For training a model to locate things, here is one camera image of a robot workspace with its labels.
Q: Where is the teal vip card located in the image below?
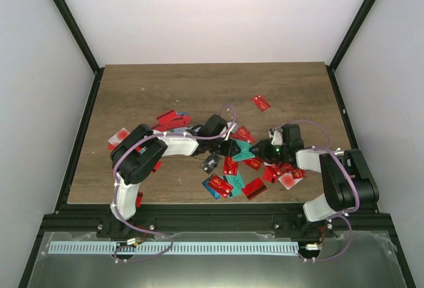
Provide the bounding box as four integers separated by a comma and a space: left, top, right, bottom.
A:
233, 140, 256, 162
224, 174, 245, 199

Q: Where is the lone red card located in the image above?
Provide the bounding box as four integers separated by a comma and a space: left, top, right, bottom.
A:
251, 95, 271, 112

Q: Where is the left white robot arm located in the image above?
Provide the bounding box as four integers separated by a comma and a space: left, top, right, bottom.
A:
110, 115, 240, 238

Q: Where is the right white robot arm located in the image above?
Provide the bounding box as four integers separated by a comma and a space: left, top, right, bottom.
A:
250, 123, 380, 237

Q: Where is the red VIP card right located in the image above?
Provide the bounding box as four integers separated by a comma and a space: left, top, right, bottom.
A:
241, 158, 263, 171

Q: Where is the red vip card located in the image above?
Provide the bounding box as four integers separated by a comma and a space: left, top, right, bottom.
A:
208, 174, 233, 198
241, 158, 263, 171
231, 126, 255, 144

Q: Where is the red VIP card centre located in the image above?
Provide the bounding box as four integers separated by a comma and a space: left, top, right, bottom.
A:
231, 126, 255, 144

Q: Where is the red chip card upright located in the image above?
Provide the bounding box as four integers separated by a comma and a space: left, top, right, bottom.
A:
223, 157, 239, 175

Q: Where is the black VIP card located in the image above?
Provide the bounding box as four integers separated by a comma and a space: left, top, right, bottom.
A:
200, 154, 222, 173

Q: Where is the teal VIP card front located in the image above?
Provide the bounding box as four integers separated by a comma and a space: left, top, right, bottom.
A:
224, 174, 245, 199

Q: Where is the red card black stripe right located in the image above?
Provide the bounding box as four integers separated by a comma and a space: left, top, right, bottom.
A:
242, 177, 267, 201

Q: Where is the white red circle card right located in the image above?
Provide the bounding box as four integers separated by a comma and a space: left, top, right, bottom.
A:
278, 173, 303, 190

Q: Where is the white red circle card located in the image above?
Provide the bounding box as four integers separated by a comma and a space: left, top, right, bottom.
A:
278, 173, 303, 190
108, 128, 130, 149

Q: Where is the red cards top left pile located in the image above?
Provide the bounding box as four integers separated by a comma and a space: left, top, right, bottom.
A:
152, 109, 191, 132

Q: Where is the red VIP card front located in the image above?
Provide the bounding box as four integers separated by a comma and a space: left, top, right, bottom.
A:
208, 174, 233, 198

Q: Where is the white red circle card left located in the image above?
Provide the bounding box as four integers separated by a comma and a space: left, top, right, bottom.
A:
108, 128, 130, 149

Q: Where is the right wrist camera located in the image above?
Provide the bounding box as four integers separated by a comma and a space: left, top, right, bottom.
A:
268, 128, 283, 146

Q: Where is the black aluminium frame rail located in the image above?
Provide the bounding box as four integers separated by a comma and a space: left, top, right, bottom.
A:
42, 203, 392, 236

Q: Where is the light blue slotted cable duct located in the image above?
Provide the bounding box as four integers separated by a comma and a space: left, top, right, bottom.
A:
48, 241, 299, 256

